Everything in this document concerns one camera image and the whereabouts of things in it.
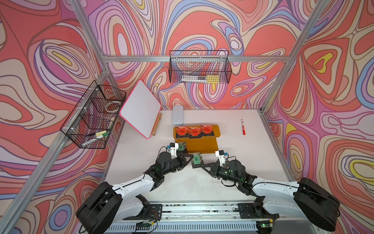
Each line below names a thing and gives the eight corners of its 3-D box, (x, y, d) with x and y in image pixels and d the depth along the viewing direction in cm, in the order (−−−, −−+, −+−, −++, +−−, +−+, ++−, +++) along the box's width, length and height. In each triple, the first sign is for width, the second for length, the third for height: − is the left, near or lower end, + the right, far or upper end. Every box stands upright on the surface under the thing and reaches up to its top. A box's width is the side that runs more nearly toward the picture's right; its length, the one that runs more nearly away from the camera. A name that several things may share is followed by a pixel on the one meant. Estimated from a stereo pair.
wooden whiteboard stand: (153, 136, 106) (152, 131, 102) (160, 117, 118) (159, 113, 114) (155, 136, 105) (154, 132, 102) (162, 117, 117) (161, 113, 113)
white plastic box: (171, 124, 113) (171, 122, 111) (173, 107, 125) (172, 105, 124) (183, 124, 113) (183, 122, 111) (184, 107, 125) (184, 105, 124)
